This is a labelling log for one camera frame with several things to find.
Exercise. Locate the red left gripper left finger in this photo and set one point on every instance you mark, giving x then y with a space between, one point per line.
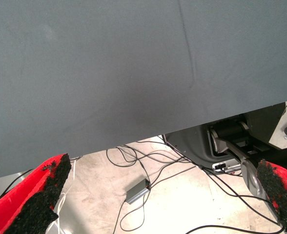
19 207

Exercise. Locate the silver metal bracket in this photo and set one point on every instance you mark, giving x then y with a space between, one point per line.
249 175

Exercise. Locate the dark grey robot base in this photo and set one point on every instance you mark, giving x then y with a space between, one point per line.
192 141

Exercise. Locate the small grey adapter box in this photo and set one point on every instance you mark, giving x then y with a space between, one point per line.
137 192

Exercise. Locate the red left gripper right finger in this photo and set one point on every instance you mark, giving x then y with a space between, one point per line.
285 195

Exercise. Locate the dark grey table cloth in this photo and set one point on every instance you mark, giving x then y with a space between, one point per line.
109 73

